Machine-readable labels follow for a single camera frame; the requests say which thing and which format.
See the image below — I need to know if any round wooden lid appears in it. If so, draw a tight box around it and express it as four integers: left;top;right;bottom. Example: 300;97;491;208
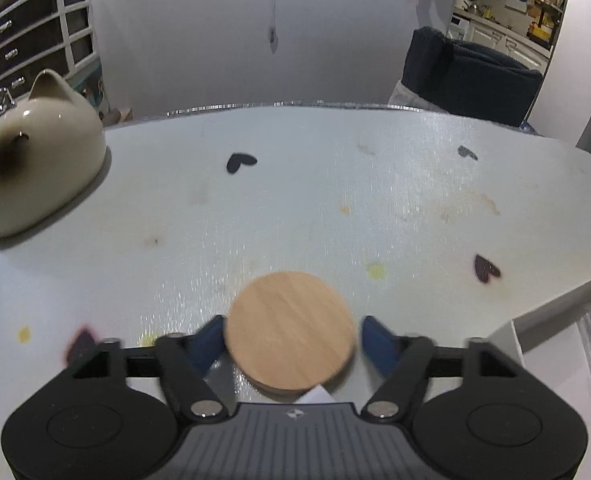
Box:
224;271;357;396

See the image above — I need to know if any dark blue chair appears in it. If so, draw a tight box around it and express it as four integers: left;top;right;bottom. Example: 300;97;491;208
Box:
401;26;544;127

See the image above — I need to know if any cream cat-shaped ceramic pot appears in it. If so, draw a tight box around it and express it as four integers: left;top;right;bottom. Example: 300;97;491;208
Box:
0;68;106;237

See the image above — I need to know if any white drawer cabinet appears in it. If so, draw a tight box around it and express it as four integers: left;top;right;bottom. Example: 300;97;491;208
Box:
0;0;99;99

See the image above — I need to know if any white cardboard tray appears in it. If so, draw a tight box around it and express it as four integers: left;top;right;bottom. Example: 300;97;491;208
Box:
491;266;591;411

